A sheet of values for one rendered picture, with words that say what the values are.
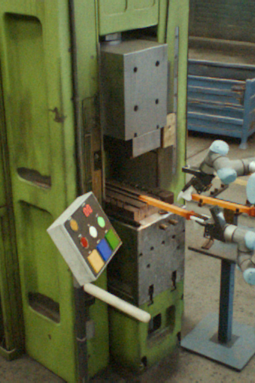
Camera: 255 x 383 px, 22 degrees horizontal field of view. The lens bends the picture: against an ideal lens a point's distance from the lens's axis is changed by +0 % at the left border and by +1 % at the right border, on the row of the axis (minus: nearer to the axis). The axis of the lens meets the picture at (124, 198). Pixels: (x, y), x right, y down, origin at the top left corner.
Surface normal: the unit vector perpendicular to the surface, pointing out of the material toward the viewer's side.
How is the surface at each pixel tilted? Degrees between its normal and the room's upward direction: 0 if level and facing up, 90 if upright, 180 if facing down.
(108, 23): 90
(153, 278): 90
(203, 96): 89
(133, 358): 90
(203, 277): 0
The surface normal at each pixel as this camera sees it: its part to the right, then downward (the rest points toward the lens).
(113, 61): -0.69, 0.31
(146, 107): 0.73, 0.27
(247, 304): -0.02, -0.91
